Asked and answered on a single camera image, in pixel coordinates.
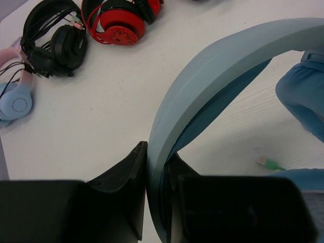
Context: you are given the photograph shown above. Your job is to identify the red black headphones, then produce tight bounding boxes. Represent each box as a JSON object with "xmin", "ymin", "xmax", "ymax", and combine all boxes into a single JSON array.
[{"xmin": 81, "ymin": 0, "xmax": 164, "ymax": 46}]

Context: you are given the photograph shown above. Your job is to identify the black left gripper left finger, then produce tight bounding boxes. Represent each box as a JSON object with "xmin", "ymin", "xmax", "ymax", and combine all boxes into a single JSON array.
[{"xmin": 1, "ymin": 141, "xmax": 147, "ymax": 242}]

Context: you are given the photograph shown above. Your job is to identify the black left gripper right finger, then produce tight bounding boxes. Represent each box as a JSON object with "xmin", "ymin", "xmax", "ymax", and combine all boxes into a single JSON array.
[{"xmin": 163, "ymin": 154, "xmax": 320, "ymax": 242}]

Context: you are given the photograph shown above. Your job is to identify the light blue over-ear headphones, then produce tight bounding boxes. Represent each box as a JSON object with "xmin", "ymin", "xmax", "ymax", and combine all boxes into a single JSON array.
[{"xmin": 146, "ymin": 18, "xmax": 323, "ymax": 242}]

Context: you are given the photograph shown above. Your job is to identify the green headphone cable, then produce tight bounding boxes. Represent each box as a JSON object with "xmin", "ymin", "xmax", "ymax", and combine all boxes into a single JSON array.
[{"xmin": 257, "ymin": 156, "xmax": 288, "ymax": 173}]

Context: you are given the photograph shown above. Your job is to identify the pink blue cat-ear headphones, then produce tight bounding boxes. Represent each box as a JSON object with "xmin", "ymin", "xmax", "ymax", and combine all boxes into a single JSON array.
[{"xmin": 1, "ymin": 38, "xmax": 34, "ymax": 128}]

